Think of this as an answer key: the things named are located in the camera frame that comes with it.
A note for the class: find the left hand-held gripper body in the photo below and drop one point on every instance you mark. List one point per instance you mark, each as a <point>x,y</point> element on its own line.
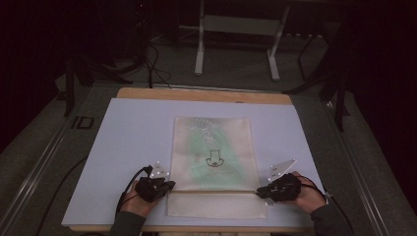
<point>150,188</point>

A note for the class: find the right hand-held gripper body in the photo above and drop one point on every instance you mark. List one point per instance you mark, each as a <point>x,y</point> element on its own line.
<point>285,188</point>

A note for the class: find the clear zip plastic bag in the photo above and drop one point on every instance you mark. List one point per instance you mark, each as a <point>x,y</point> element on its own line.
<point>214,157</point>

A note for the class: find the person's left hand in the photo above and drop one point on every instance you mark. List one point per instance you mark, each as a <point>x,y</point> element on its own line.
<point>137,205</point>

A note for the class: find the person's right hand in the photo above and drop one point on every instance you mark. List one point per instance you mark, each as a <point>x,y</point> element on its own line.
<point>309,196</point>

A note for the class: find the light blue table mat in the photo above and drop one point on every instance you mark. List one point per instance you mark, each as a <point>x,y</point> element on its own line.
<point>137,131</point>

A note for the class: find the black rectangular floor marker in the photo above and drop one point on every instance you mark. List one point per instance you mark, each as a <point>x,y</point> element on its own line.
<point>82,122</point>

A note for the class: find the wooden table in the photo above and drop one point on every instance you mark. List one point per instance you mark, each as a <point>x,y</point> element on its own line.
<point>203,95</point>

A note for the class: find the black stand legs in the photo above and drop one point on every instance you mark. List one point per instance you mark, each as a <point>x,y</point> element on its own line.
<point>85,70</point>
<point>334,82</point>

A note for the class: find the white metal stand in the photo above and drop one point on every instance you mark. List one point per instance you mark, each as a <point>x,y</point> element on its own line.
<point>239,25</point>

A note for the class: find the metal floor rail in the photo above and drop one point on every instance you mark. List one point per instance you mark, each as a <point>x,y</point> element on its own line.
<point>359,170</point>
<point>31,182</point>

